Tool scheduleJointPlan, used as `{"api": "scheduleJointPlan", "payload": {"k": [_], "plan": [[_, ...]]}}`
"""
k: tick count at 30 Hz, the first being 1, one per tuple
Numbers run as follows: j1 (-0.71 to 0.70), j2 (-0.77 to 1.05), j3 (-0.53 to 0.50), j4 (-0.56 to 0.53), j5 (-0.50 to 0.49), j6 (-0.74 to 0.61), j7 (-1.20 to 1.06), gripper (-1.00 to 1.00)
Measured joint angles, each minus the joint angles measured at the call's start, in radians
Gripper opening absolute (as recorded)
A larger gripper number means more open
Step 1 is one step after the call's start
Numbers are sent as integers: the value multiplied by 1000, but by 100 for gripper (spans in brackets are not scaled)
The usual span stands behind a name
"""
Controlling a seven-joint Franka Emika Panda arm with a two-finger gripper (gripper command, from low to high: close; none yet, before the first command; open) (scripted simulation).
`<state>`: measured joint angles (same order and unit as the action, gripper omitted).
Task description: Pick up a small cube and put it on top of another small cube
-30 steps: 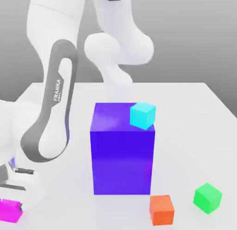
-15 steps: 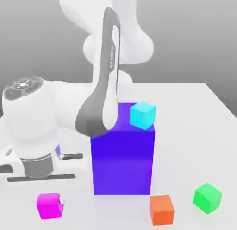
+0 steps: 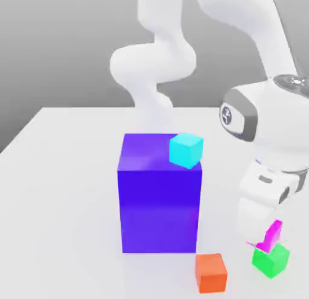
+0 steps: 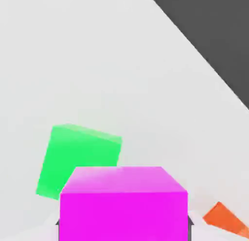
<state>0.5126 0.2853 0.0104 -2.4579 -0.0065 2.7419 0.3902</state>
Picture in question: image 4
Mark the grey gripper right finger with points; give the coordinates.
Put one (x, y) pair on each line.
(198, 230)

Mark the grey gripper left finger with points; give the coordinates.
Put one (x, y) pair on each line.
(48, 230)

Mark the small magenta cube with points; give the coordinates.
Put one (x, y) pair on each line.
(123, 213)

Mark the small orange cube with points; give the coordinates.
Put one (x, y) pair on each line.
(223, 218)

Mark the small green cube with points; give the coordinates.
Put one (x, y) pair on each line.
(77, 155)

